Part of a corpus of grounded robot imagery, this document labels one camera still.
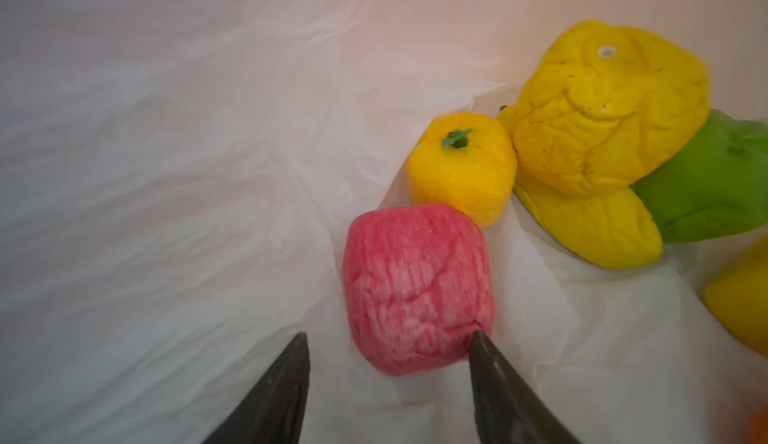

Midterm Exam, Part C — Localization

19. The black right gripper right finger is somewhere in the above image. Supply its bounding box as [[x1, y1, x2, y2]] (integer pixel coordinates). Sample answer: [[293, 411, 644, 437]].
[[469, 331, 579, 444]]

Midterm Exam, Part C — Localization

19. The yellow toy pear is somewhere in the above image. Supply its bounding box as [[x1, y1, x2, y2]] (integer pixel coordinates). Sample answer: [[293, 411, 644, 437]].
[[499, 21, 710, 195]]

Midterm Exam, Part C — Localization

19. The white plastic bag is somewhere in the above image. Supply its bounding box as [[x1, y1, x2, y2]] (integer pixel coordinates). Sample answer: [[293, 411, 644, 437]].
[[1, 0, 767, 443]]

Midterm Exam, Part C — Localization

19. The orange toy fruit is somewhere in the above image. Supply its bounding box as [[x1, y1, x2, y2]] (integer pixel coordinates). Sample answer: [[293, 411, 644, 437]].
[[745, 407, 768, 444]]

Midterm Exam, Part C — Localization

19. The yellow toy lemon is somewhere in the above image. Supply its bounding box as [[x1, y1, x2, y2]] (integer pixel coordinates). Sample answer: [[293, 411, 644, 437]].
[[703, 236, 767, 356]]

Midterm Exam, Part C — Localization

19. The red toy apple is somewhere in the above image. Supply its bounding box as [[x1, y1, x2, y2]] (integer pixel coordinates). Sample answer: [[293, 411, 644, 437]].
[[343, 204, 495, 377]]

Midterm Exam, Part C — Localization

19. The yellow toy orange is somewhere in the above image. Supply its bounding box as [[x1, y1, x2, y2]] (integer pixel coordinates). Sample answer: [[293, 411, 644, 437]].
[[405, 113, 518, 229]]

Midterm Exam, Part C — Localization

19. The green toy fruit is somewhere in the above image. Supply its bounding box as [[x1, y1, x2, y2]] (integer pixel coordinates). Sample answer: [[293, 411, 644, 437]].
[[632, 109, 767, 242]]

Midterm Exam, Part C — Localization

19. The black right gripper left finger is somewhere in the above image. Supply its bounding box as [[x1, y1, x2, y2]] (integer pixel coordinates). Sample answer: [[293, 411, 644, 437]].
[[204, 332, 311, 444]]

